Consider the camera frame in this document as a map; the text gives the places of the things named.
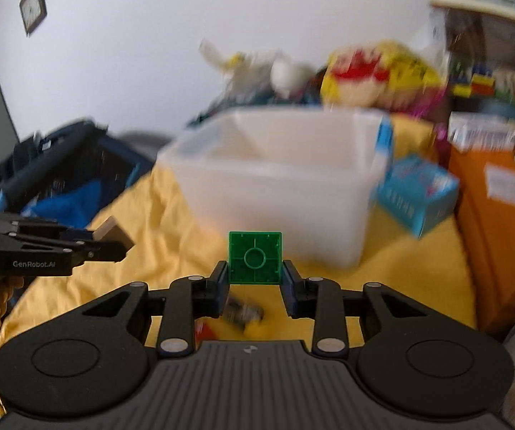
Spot white plastic bin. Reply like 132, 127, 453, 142
156, 106, 395, 268

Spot green building block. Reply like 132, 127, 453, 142
228, 231, 283, 286

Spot black and blue bag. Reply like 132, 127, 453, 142
0, 118, 151, 234

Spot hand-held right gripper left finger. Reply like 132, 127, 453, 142
81, 260, 230, 359

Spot yellow cloth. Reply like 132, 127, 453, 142
0, 114, 480, 417

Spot framed wall clock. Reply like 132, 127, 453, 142
19, 0, 48, 37

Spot light blue cardboard box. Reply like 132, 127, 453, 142
375, 154, 461, 240

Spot yellow red snack bag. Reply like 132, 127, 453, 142
319, 40, 447, 114

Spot white plastic bag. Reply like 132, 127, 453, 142
198, 39, 286, 101

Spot brown cube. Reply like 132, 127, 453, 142
92, 216, 135, 252

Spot orange box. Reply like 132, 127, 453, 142
447, 142, 515, 338

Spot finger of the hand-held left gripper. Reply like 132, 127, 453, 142
0, 230, 126, 277
9, 217, 99, 243

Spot black yellow toy car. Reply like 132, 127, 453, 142
225, 297, 266, 327

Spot white egg-shaped object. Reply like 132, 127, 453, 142
269, 60, 315, 98

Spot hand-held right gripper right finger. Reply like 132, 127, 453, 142
281, 260, 435, 358

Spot colourful toy boxes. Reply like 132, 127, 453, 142
449, 63, 515, 112

